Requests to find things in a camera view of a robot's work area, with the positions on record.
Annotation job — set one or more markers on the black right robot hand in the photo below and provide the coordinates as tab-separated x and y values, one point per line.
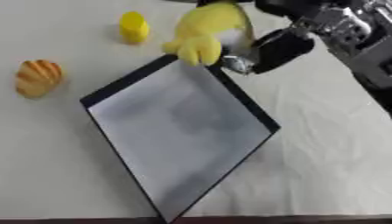
280	51

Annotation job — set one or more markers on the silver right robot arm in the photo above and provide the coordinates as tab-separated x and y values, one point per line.
352	32

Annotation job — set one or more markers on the black box with white inside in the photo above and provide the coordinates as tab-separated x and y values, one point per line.
178	134

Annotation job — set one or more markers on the orange toy bread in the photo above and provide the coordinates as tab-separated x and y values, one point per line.
37	77

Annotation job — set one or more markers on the yellow cylinder block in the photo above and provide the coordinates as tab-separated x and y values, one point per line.
133	26

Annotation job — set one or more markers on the yellow soft toy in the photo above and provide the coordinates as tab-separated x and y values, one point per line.
207	29

